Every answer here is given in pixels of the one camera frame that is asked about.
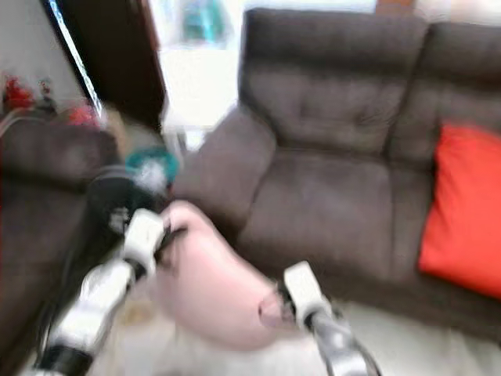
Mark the pink pillow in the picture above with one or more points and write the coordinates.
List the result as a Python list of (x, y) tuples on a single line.
[(211, 298)]

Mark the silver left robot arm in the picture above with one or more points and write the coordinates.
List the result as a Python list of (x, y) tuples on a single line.
[(98, 301)]

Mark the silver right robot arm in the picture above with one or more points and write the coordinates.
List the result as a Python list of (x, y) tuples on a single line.
[(340, 345)]

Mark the brown fabric sofa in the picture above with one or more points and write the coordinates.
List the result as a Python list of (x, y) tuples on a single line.
[(329, 196)]

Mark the red pillow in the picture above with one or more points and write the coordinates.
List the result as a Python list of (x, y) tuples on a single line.
[(466, 211)]

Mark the black and white fan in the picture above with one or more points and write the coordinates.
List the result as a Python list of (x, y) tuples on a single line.
[(113, 200)]

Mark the green mesh waste basket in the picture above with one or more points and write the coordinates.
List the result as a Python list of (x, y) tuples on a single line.
[(164, 160)]

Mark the cardboard box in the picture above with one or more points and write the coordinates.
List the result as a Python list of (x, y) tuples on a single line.
[(116, 129)]

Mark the brown fabric armchair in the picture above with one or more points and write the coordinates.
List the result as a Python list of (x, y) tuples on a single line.
[(39, 227)]

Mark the pink clear plastic bottle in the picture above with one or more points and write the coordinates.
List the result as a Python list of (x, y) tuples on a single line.
[(82, 116)]

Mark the dark wooden door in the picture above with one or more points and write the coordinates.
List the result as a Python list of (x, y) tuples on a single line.
[(117, 55)]

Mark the red artificial flowers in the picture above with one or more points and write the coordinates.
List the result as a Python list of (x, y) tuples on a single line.
[(17, 94)]

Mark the teal plastic stool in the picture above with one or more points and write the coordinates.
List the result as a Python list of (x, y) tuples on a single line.
[(203, 22)]

